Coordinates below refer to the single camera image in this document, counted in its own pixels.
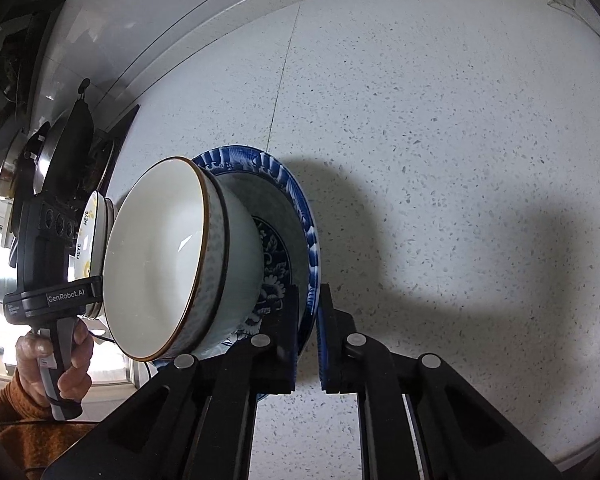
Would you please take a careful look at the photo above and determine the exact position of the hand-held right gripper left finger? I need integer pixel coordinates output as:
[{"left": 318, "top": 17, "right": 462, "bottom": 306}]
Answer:
[{"left": 40, "top": 284, "right": 301, "bottom": 480}]

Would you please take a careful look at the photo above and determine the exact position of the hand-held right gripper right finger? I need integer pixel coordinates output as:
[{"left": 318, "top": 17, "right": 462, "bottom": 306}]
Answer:
[{"left": 317, "top": 282, "right": 563, "bottom": 480}]

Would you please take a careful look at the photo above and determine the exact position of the small yellow print bowl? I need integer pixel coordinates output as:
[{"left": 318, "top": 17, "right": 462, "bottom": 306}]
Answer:
[{"left": 75, "top": 190, "right": 116, "bottom": 321}]

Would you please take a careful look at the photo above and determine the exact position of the white bowl brown rim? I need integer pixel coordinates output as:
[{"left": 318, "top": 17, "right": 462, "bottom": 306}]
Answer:
[{"left": 101, "top": 156, "right": 266, "bottom": 363}]

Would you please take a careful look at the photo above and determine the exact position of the blue patterned plate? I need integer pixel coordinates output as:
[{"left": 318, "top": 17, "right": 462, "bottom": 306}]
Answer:
[{"left": 150, "top": 145, "right": 322, "bottom": 406}]

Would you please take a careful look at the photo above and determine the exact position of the person's left forearm orange sleeve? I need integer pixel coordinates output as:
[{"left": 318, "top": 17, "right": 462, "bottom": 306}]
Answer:
[{"left": 0, "top": 370, "right": 101, "bottom": 480}]

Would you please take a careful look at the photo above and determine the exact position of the person's left hand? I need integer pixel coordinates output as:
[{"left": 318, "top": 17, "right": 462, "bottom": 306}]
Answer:
[{"left": 16, "top": 317, "right": 95, "bottom": 402}]

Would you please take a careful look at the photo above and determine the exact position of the stainless steel pot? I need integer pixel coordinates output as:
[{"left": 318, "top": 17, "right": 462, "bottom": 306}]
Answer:
[{"left": 0, "top": 122, "right": 51, "bottom": 204}]

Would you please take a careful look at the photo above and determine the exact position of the window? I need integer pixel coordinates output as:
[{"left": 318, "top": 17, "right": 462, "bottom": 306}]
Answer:
[{"left": 0, "top": 190, "right": 147, "bottom": 392}]

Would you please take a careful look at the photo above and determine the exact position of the black wok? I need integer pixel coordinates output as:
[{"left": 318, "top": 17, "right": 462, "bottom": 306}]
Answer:
[{"left": 32, "top": 79, "right": 96, "bottom": 202}]

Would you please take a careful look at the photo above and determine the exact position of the black glass gas stove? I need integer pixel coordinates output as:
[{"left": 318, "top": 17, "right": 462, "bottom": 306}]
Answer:
[{"left": 91, "top": 105, "right": 141, "bottom": 197}]

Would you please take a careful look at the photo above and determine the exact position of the dark range hood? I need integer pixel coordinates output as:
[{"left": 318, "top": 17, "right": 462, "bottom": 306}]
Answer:
[{"left": 0, "top": 0, "right": 64, "bottom": 176}]

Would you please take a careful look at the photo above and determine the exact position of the thin black cable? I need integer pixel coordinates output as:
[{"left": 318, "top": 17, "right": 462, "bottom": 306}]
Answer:
[{"left": 87, "top": 330, "right": 157, "bottom": 377}]

